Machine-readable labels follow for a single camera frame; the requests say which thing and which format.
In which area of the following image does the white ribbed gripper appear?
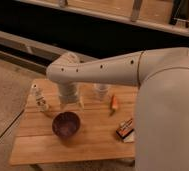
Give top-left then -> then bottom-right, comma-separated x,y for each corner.
58,83 -> 84,109

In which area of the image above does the orange black boxed eraser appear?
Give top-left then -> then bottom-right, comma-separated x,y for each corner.
116,119 -> 134,143

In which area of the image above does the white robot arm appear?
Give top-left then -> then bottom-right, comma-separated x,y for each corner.
46,47 -> 189,171

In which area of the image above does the dark purple bowl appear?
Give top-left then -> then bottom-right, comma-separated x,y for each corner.
52,111 -> 81,139

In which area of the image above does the clear plastic cup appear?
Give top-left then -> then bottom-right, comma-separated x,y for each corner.
94,84 -> 110,101

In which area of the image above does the orange toy carrot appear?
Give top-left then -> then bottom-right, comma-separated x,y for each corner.
110,95 -> 118,115

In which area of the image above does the grey metal rail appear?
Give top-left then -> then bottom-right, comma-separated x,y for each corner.
0,27 -> 99,75

